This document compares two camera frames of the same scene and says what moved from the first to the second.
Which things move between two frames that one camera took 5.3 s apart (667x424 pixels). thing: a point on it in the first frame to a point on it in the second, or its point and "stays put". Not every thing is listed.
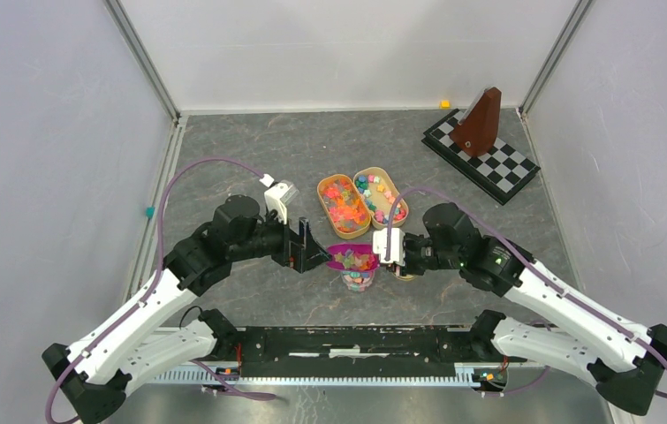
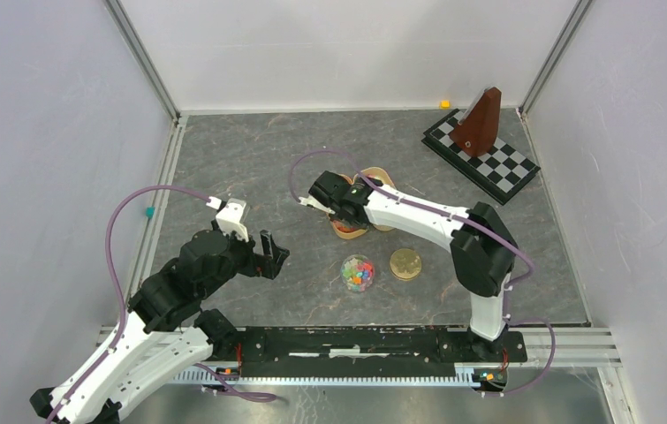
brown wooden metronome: x=477 y=129 stays put
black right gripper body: x=421 y=254 to x=337 y=217
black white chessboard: x=501 y=172 stays put
